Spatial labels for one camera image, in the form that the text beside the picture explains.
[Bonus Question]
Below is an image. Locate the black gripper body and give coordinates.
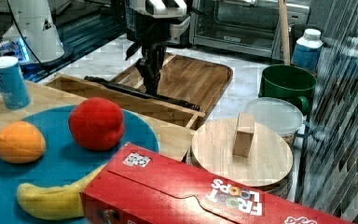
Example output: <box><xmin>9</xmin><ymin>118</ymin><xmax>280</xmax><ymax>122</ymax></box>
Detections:
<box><xmin>126</xmin><ymin>12</ymin><xmax>171</xmax><ymax>60</ymax></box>

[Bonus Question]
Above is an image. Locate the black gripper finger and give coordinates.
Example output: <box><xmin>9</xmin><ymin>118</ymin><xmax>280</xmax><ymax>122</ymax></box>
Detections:
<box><xmin>136</xmin><ymin>47</ymin><xmax>151</xmax><ymax>91</ymax></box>
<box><xmin>148</xmin><ymin>45</ymin><xmax>166</xmax><ymax>95</ymax></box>

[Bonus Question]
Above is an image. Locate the wooden drawer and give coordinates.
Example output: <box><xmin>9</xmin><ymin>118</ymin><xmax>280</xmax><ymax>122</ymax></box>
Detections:
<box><xmin>46</xmin><ymin>74</ymin><xmax>205</xmax><ymax>130</ymax></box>

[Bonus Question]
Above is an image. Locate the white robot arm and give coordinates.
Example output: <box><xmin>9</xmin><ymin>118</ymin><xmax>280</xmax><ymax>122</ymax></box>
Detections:
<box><xmin>111</xmin><ymin>0</ymin><xmax>188</xmax><ymax>95</ymax></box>

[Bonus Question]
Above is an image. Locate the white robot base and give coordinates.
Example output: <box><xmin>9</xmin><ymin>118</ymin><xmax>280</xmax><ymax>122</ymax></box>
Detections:
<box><xmin>0</xmin><ymin>0</ymin><xmax>74</xmax><ymax>66</ymax></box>

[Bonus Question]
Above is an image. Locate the wooden cutting board tray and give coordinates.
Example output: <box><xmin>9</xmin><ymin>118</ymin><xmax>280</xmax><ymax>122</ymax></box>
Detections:
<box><xmin>111</xmin><ymin>52</ymin><xmax>234</xmax><ymax>120</ymax></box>

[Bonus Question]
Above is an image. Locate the red plush pepper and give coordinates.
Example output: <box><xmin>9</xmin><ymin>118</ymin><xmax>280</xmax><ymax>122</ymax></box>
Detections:
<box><xmin>68</xmin><ymin>97</ymin><xmax>125</xmax><ymax>151</ymax></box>

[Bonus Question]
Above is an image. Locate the silver toaster oven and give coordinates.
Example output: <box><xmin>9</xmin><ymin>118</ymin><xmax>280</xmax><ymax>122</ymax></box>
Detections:
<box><xmin>189</xmin><ymin>0</ymin><xmax>311</xmax><ymax>60</ymax></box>

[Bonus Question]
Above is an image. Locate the red Froot Loops box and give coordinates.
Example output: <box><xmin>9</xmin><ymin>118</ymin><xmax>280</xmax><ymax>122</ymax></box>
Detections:
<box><xmin>81</xmin><ymin>144</ymin><xmax>351</xmax><ymax>224</ymax></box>

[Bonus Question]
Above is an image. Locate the blue round plate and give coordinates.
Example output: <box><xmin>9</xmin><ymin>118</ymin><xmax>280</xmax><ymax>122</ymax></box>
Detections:
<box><xmin>0</xmin><ymin>105</ymin><xmax>159</xmax><ymax>224</ymax></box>

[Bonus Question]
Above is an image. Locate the green plastic pot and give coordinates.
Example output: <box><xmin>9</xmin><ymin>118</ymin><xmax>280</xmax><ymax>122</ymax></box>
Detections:
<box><xmin>258</xmin><ymin>64</ymin><xmax>317</xmax><ymax>115</ymax></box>

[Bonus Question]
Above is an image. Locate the blue cylindrical can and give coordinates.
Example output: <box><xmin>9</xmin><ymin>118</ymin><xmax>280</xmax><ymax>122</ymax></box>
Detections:
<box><xmin>0</xmin><ymin>56</ymin><xmax>30</xmax><ymax>110</ymax></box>

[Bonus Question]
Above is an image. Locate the clear plastic lid container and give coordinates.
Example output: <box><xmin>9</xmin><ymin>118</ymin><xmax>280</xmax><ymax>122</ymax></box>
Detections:
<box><xmin>245</xmin><ymin>97</ymin><xmax>312</xmax><ymax>147</ymax></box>

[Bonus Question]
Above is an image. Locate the orange plush fruit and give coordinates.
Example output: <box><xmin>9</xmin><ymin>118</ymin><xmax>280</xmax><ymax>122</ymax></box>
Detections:
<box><xmin>0</xmin><ymin>120</ymin><xmax>46</xmax><ymax>164</ymax></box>

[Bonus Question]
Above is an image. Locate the blue bottle white cap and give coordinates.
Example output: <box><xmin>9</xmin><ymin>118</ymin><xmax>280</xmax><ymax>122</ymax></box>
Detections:
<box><xmin>291</xmin><ymin>29</ymin><xmax>323</xmax><ymax>72</ymax></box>

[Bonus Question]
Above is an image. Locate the yellow plush banana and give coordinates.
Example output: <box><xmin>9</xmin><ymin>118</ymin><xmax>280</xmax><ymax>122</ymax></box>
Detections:
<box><xmin>17</xmin><ymin>164</ymin><xmax>105</xmax><ymax>220</ymax></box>

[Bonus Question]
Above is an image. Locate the round wooden lid with handle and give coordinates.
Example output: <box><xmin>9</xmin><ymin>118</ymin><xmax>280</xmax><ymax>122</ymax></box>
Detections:
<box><xmin>191</xmin><ymin>113</ymin><xmax>293</xmax><ymax>187</ymax></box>

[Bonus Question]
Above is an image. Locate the wooden stick handle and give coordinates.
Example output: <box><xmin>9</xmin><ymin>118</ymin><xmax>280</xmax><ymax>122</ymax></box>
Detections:
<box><xmin>278</xmin><ymin>0</ymin><xmax>291</xmax><ymax>65</ymax></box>

